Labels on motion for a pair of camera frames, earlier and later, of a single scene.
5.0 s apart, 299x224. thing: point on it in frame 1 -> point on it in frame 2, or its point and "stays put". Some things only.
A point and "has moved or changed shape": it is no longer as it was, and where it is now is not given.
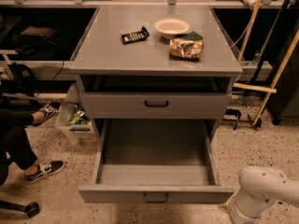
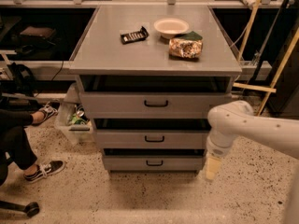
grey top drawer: (156, 105) stays put
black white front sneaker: (43, 171) stays put
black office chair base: (31, 209) stays put
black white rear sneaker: (50, 109) stays put
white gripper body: (237, 215) -> (217, 150)
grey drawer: (155, 161) has moved or changed shape
